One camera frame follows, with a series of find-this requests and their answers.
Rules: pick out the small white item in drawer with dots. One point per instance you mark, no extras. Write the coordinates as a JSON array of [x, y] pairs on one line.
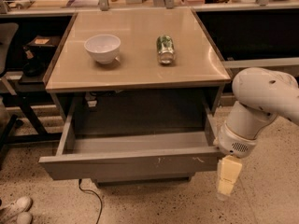
[[91, 100]]

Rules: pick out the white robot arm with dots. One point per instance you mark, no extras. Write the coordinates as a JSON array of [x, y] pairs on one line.
[[261, 95]]

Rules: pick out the white bowl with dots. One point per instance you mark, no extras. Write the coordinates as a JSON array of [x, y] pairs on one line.
[[103, 48]]

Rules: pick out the black box with label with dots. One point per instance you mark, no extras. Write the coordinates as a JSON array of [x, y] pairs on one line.
[[39, 53]]

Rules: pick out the grey drawer cabinet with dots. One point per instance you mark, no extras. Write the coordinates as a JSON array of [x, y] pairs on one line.
[[196, 66]]

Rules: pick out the grey top drawer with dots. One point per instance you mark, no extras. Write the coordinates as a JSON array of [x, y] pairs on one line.
[[132, 136]]

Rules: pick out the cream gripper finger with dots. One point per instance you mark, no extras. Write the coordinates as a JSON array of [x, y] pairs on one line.
[[228, 171]]

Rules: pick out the grey office chair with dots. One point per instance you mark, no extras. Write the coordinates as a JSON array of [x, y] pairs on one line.
[[7, 32]]

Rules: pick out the green drink can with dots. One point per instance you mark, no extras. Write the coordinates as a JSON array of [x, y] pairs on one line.
[[165, 49]]

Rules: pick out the white shoe lower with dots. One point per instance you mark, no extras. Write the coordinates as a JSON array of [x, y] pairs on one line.
[[23, 218]]

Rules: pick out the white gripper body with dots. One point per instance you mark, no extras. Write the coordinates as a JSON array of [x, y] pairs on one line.
[[234, 142]]

